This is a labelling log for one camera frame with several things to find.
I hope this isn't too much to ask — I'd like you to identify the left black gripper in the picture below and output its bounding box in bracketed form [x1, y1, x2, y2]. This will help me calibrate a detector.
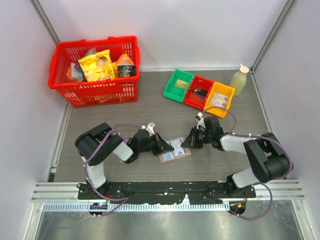
[138, 131, 174, 156]

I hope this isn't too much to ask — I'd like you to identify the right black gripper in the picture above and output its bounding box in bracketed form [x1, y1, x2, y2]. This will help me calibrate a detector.
[181, 126, 213, 149]

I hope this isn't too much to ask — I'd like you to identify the pink leather card holder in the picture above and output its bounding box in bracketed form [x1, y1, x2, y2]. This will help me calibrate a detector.
[159, 136, 191, 163]

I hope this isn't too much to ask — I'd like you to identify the white VIP credit card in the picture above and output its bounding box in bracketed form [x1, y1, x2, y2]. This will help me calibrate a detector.
[209, 92, 229, 109]

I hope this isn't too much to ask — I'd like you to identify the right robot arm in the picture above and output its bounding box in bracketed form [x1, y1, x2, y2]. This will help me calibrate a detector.
[181, 115, 294, 198]

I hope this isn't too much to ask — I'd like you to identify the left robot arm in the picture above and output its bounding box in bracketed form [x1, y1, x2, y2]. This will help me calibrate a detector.
[74, 122, 174, 200]

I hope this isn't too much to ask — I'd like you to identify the black credit card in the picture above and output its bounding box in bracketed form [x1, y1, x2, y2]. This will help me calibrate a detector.
[192, 87, 208, 99]

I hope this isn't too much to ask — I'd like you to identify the gold credit card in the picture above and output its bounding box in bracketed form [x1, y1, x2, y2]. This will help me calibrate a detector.
[175, 79, 189, 89]

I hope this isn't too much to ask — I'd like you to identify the red plastic bin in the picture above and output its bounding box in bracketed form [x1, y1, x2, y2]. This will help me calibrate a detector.
[183, 75, 215, 110]

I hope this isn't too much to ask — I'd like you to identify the green plastic bin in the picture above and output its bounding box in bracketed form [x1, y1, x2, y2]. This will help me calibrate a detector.
[163, 69, 195, 103]

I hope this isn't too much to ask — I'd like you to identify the yellow plastic bin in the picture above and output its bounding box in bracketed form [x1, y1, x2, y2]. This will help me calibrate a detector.
[204, 81, 235, 118]

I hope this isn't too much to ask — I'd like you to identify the green lotion bottle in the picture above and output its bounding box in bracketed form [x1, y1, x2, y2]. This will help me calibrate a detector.
[229, 64, 250, 96]

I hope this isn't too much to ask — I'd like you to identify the black round can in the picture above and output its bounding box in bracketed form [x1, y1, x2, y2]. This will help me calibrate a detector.
[117, 64, 137, 78]

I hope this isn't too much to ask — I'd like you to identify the orange snack packet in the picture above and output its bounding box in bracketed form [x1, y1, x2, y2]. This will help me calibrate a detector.
[111, 53, 134, 77]

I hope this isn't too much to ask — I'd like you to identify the red plastic shopping basket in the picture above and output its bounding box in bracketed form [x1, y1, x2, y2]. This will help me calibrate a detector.
[47, 35, 140, 108]

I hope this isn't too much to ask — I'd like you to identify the yellow chips bag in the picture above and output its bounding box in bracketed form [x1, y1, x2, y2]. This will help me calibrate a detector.
[78, 49, 116, 82]

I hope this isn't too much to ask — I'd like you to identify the grey small box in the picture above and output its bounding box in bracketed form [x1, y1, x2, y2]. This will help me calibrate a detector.
[66, 62, 84, 82]

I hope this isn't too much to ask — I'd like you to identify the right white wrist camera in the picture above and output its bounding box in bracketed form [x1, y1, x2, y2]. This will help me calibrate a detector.
[195, 112, 206, 130]

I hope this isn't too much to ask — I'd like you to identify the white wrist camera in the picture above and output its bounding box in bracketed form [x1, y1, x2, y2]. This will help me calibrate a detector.
[141, 122, 156, 137]
[195, 112, 206, 130]

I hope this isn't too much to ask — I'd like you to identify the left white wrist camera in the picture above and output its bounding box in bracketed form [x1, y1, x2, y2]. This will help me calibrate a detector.
[141, 122, 156, 137]

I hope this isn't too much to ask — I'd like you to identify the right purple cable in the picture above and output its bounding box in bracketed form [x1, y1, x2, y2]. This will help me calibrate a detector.
[196, 106, 295, 221]

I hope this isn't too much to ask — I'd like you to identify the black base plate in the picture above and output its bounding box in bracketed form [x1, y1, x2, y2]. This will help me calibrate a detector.
[76, 181, 256, 205]

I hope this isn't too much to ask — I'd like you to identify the white cable duct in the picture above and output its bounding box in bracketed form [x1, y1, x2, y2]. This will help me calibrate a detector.
[42, 201, 230, 213]

